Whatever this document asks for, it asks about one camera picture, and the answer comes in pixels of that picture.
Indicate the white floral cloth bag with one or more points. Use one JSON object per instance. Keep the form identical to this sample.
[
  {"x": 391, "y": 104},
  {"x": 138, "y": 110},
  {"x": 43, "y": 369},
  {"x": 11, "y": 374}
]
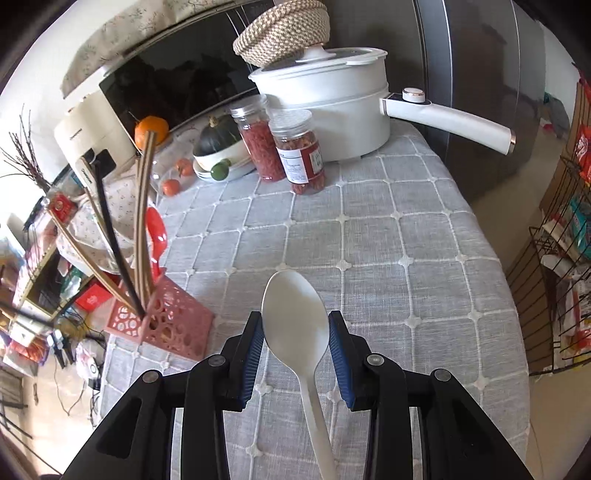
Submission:
[{"x": 124, "y": 203}]

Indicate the orange fruit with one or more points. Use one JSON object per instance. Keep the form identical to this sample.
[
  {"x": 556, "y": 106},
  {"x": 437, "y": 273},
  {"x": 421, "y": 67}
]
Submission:
[{"x": 161, "y": 131}]

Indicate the pile of snack packets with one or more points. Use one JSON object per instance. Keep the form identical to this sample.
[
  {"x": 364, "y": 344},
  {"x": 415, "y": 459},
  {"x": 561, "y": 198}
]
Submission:
[{"x": 572, "y": 300}]

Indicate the white bowl with green squash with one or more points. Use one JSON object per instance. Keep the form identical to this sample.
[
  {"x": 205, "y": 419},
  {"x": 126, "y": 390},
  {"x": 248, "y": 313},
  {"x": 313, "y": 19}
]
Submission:
[{"x": 240, "y": 161}]

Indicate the dark green squash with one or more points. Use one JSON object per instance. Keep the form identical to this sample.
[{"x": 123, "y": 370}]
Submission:
[{"x": 214, "y": 141}]

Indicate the woven straw basket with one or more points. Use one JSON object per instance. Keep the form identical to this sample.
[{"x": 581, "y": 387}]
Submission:
[{"x": 281, "y": 32}]

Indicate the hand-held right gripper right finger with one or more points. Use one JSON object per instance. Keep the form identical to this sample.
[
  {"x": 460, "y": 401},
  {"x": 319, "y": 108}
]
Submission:
[{"x": 339, "y": 364}]

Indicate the red plastic spoon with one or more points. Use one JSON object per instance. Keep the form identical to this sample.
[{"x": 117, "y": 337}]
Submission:
[{"x": 154, "y": 230}]

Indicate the small red tomato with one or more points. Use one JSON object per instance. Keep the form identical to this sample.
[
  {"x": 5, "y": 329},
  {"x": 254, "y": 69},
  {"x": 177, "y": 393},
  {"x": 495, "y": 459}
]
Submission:
[
  {"x": 171, "y": 187},
  {"x": 184, "y": 167}
]

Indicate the clear plastic container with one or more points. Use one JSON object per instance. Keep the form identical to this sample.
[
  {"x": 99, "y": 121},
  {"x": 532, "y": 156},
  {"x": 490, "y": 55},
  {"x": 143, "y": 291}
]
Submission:
[{"x": 173, "y": 150}]

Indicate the clear jar of red berries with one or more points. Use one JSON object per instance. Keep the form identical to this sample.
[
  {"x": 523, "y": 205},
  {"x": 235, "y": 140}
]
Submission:
[{"x": 261, "y": 147}]

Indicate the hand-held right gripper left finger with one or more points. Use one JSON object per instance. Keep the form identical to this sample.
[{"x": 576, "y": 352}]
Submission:
[{"x": 253, "y": 364}]

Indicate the clear jar with red label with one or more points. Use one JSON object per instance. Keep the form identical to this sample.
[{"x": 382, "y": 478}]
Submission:
[{"x": 300, "y": 157}]

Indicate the white plastic spoon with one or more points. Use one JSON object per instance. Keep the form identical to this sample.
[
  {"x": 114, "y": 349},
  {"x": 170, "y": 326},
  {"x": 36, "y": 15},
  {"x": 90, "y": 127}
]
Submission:
[{"x": 295, "y": 318}]

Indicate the red box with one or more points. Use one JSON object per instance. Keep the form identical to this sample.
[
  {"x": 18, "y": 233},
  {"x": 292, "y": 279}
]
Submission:
[{"x": 62, "y": 207}]

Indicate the pink perforated utensil basket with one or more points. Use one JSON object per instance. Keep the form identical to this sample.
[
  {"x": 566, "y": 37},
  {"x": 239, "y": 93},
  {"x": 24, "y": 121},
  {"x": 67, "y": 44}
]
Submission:
[{"x": 180, "y": 323}]

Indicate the white oven with black door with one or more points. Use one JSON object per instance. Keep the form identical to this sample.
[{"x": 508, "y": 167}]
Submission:
[{"x": 175, "y": 78}]

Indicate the dark grey refrigerator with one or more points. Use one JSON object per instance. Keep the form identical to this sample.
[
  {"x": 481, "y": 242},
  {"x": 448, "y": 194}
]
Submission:
[{"x": 461, "y": 69}]

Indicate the black chopstick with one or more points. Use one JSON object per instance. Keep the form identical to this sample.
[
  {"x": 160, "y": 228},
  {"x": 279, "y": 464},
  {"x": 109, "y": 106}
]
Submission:
[{"x": 109, "y": 217}]

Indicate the green lime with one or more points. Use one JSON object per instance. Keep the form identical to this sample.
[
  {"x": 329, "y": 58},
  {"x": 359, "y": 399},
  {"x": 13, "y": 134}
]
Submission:
[{"x": 220, "y": 169}]

